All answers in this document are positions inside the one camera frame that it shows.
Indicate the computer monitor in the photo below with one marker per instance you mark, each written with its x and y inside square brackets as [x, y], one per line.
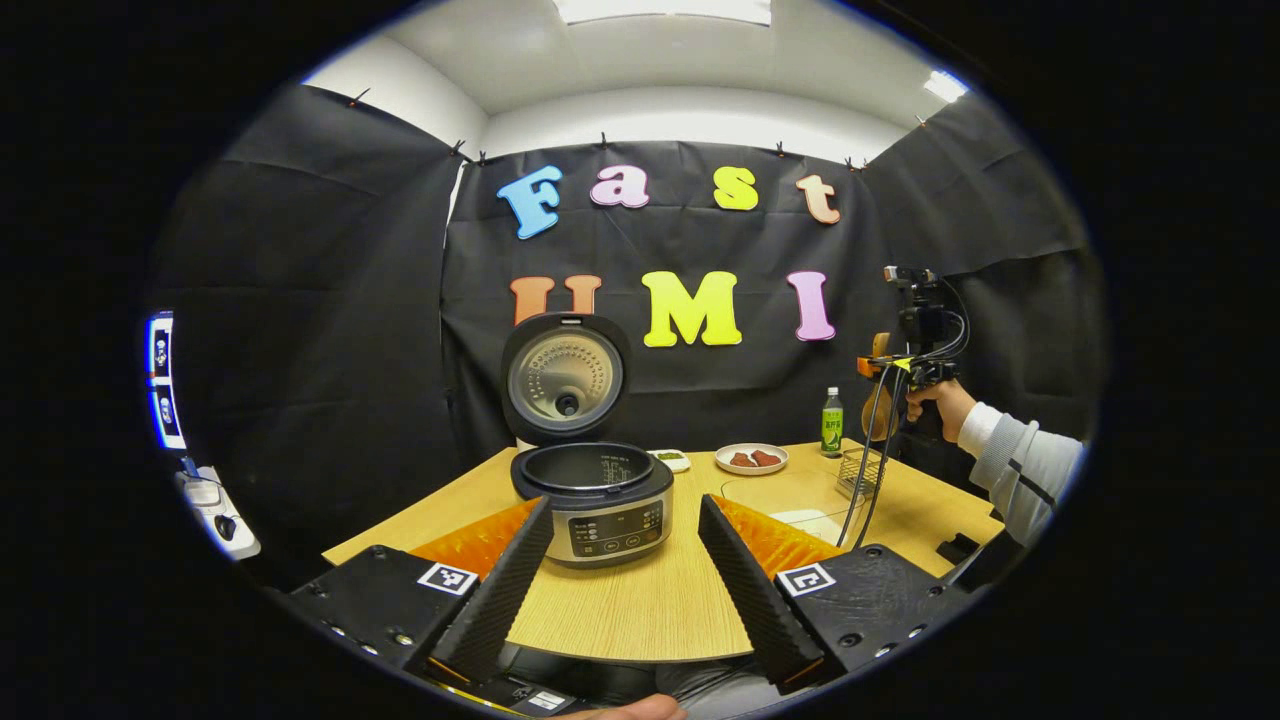
[163, 380]

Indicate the black and silver rice cooker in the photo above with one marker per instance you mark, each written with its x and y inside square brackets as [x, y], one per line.
[610, 520]

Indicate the ceiling light panel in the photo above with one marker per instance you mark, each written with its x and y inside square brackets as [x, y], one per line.
[945, 85]
[660, 10]

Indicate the green tea bottle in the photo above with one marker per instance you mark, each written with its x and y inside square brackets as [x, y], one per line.
[832, 430]

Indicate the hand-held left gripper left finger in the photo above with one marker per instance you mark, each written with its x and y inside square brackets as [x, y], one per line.
[500, 590]

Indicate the black table clamp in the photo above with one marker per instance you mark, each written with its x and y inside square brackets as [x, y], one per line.
[957, 548]

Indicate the black backdrop cloth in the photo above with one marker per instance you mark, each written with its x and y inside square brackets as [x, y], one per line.
[350, 350]

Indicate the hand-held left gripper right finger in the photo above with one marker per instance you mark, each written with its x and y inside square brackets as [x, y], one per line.
[750, 590]

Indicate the white round plate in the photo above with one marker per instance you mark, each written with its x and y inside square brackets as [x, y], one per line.
[752, 471]

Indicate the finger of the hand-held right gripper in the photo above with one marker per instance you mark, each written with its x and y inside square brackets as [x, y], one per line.
[872, 367]

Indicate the white compartment dish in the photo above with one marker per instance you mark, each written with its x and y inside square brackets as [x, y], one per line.
[670, 461]

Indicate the clear box of white rice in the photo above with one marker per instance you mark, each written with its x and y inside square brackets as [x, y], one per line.
[810, 522]

